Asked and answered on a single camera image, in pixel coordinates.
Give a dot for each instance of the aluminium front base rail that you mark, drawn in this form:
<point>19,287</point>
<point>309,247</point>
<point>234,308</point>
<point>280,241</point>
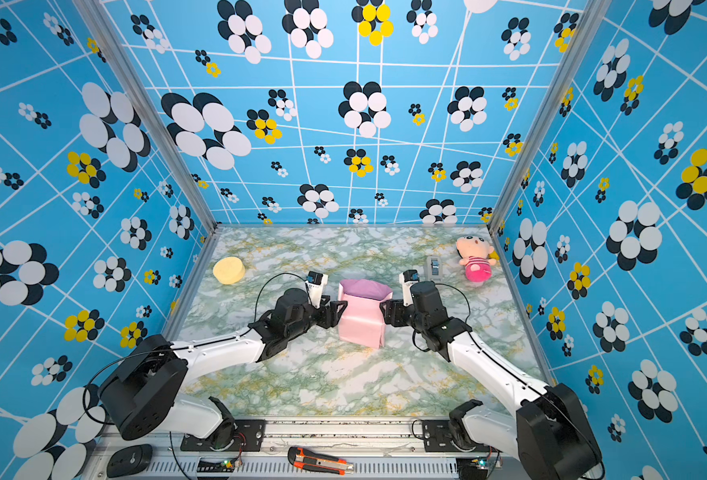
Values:
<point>378,447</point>

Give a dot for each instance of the orange black utility knife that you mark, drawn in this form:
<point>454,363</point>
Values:
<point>306,459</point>

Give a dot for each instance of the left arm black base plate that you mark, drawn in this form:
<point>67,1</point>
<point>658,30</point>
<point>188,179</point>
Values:
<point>245,435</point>

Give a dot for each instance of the aluminium frame post left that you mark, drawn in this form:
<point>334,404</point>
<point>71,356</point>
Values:
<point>97,22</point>

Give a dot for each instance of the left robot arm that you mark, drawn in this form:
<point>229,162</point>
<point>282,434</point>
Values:
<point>144,393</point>

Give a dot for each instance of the right small circuit board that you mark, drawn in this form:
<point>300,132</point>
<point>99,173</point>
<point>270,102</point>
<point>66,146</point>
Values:
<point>472,467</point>

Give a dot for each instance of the small circuit board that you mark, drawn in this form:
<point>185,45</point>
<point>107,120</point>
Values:
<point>472,467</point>
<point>211,466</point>

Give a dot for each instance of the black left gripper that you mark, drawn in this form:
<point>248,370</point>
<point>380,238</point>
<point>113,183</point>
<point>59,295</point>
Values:
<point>325,312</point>

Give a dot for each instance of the yellow round sponge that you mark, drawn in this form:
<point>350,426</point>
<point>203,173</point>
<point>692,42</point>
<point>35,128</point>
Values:
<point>229,270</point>

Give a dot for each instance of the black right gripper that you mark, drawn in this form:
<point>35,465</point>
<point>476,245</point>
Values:
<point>395,308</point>

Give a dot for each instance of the aluminium frame post right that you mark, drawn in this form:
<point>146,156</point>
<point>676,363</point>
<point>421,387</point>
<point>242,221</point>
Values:
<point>590,21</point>

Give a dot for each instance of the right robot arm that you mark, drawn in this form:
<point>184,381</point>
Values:
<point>544,427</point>

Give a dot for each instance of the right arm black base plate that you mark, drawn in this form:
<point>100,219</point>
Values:
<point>442,436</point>

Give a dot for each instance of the left small circuit board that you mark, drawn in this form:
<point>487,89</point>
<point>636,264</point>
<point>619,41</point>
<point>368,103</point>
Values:
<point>211,466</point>

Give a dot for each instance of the aluminium frame post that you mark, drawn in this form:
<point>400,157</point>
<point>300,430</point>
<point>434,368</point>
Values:
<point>97,22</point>
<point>590,21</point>

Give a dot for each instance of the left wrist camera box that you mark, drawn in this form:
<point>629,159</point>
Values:
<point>316,283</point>

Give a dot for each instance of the pink plush doll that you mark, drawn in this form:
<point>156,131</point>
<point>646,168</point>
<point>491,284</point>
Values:
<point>477,258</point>

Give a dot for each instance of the small grey white device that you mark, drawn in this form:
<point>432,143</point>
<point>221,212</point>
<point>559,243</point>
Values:
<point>434,268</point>

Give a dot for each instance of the black computer mouse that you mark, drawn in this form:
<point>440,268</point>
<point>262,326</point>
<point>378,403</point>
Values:
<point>131,460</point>

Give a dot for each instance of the purple wrapping paper sheet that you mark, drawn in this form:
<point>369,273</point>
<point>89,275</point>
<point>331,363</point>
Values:
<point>362,321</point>

